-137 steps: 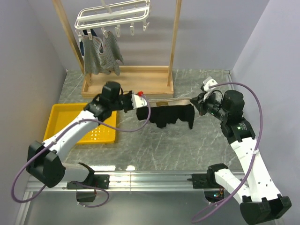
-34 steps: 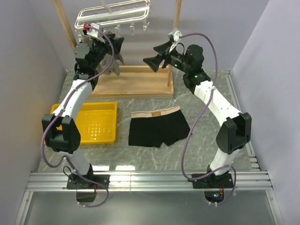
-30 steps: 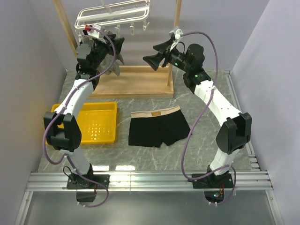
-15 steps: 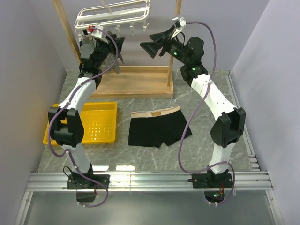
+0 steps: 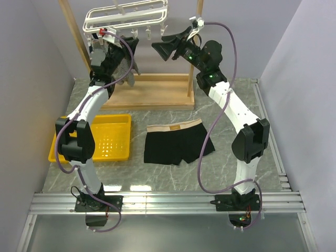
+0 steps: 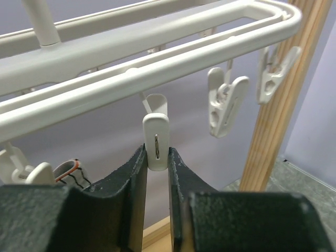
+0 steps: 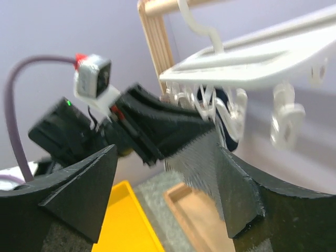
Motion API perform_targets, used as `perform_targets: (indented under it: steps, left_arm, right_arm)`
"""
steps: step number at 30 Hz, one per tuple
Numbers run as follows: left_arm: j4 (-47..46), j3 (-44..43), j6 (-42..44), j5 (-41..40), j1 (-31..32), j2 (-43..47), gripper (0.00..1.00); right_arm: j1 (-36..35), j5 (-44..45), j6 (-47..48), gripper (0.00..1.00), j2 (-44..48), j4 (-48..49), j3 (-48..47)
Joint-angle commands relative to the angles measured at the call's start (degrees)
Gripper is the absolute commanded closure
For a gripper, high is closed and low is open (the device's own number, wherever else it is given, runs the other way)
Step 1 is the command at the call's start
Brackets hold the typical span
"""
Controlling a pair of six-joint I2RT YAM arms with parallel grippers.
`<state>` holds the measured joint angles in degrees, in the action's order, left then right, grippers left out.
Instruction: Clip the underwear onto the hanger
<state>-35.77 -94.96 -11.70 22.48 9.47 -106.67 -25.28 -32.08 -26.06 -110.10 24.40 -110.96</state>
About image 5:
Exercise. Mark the aluminium table rail frame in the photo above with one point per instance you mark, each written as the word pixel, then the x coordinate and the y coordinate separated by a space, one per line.
pixel 169 208

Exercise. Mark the black underwear beige waistband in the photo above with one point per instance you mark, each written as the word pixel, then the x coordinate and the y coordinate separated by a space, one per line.
pixel 170 144

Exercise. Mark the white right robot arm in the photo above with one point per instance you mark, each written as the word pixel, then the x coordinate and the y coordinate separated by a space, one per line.
pixel 252 132

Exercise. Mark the grey striped underwear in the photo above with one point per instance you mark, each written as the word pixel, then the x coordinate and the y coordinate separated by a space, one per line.
pixel 97 54

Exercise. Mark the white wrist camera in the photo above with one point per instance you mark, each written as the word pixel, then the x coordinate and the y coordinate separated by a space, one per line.
pixel 110 36
pixel 197 22

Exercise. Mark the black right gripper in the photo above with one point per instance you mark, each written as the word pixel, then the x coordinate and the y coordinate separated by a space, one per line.
pixel 165 49

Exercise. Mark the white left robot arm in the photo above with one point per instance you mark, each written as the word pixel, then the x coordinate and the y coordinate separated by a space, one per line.
pixel 97 94

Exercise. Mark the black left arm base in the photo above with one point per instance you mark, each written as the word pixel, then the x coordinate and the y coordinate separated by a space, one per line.
pixel 97 213

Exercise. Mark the white plastic clip hanger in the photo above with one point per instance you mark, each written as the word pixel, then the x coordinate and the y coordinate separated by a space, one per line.
pixel 130 17

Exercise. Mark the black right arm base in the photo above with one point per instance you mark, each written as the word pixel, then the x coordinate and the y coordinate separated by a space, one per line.
pixel 240 207

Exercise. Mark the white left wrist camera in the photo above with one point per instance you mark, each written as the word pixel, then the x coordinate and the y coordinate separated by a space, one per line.
pixel 110 36

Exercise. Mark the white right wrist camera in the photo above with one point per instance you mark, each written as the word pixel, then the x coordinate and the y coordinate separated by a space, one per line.
pixel 197 22

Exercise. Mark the wooden drying rack stand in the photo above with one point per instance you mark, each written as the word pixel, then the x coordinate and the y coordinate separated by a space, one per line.
pixel 151 91

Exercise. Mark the yellow plastic tray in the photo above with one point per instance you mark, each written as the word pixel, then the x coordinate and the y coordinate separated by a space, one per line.
pixel 107 138

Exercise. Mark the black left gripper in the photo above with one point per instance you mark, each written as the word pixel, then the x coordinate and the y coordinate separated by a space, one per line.
pixel 132 43

